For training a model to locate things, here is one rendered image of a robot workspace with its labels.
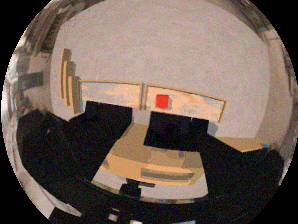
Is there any red cube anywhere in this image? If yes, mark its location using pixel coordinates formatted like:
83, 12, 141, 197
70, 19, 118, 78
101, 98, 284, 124
156, 95, 169, 108

